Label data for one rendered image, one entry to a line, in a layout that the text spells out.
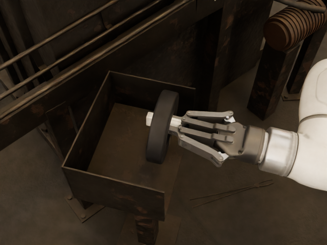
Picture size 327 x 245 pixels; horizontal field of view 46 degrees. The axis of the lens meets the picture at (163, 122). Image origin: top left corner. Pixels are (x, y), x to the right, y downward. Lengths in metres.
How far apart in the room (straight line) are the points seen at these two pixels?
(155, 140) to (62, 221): 0.84
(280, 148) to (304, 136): 0.06
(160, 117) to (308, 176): 0.30
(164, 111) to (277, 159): 0.23
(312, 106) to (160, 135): 0.31
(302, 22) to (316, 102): 0.62
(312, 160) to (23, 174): 1.18
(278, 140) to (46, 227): 1.00
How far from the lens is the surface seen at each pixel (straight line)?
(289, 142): 0.76
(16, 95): 1.78
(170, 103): 0.74
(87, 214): 1.49
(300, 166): 0.76
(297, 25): 1.39
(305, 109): 0.83
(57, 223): 1.51
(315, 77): 0.87
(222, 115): 0.80
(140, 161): 0.88
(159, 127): 0.72
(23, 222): 1.55
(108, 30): 1.06
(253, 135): 0.75
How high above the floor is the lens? 1.35
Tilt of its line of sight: 54 degrees down
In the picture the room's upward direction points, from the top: straight up
